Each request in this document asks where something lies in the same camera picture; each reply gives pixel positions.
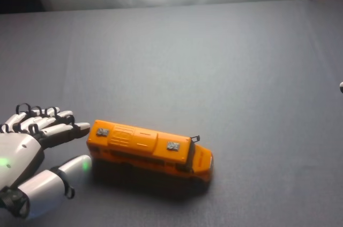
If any grey table cloth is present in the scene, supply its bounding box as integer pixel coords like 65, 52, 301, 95
0, 0, 343, 227

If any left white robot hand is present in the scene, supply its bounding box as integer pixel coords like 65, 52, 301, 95
0, 102, 93, 219

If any yellow toy school bus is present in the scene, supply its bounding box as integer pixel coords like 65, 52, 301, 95
86, 119, 214, 185

